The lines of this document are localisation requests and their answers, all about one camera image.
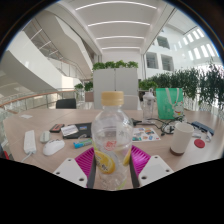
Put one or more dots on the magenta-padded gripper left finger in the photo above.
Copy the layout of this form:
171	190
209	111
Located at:
71	171

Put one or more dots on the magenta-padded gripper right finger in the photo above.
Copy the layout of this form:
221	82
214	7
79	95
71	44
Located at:
155	170

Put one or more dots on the clear bottle with yellow cap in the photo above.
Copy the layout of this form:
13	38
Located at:
111	133

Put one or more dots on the blue and green tube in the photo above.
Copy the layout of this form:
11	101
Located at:
82	143

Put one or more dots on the white computer mouse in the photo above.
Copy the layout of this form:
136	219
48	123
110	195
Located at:
53	147

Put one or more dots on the colourful sticker sheet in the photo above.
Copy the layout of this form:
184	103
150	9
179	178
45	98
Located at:
145	134

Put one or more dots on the white mug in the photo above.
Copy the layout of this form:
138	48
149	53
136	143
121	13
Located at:
181	136

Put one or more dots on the white power strip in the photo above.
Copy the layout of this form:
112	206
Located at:
30	141
169	128

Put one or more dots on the small white charger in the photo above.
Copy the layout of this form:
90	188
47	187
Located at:
45	136

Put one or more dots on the red and black small device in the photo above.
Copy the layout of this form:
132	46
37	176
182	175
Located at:
56	127

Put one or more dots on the white power adapter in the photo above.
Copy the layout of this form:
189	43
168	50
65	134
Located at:
148	121

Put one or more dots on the black power adapter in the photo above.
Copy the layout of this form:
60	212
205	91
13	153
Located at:
136	122

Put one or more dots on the white paper packet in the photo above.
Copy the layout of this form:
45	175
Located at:
208	136

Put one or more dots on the clear shaker bottle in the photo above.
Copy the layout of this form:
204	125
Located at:
148	105

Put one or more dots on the green tote bag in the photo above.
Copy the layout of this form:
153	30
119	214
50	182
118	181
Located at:
169	105

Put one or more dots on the black chair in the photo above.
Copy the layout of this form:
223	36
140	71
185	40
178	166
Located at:
66	103

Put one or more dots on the brown planter with plants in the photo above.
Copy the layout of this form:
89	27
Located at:
88	88

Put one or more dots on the green hedge plants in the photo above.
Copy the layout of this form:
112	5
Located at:
190	83

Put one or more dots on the white cabinet with plants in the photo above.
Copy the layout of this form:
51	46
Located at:
115	83

